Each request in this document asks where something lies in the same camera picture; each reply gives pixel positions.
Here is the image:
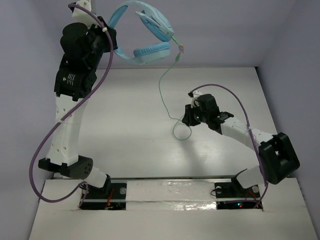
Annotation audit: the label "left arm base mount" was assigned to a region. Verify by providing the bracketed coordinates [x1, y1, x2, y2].
[79, 182, 127, 211]

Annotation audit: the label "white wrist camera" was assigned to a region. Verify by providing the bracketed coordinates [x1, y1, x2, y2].
[68, 0, 96, 20]
[188, 90, 203, 108]

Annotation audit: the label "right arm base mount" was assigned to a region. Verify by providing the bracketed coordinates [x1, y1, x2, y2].
[210, 181, 263, 210]

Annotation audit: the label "purple cable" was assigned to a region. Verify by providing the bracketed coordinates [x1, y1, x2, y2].
[191, 83, 270, 210]
[28, 2, 115, 208]

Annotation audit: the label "light blue headphones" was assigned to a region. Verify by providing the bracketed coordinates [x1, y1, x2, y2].
[107, 0, 175, 66]

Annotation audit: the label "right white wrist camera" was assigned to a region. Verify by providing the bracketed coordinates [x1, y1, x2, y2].
[188, 90, 203, 108]

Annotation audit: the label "white foam front block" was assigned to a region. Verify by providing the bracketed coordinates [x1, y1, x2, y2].
[125, 180, 217, 211]

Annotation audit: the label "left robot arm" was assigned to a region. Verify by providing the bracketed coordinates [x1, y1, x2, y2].
[38, 22, 116, 197]

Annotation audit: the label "green headphone cable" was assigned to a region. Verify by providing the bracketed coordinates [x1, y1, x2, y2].
[158, 34, 193, 141]

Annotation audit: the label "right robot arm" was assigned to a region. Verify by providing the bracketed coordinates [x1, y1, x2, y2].
[182, 91, 300, 197]

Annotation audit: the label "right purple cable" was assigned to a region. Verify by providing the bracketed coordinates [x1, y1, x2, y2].
[191, 83, 270, 210]

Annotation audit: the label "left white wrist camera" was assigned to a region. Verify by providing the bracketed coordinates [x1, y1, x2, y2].
[68, 0, 96, 20]

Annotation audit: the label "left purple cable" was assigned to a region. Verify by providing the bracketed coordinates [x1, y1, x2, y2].
[28, 2, 115, 208]

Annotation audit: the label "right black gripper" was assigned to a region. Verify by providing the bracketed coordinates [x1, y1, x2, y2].
[182, 101, 210, 126]

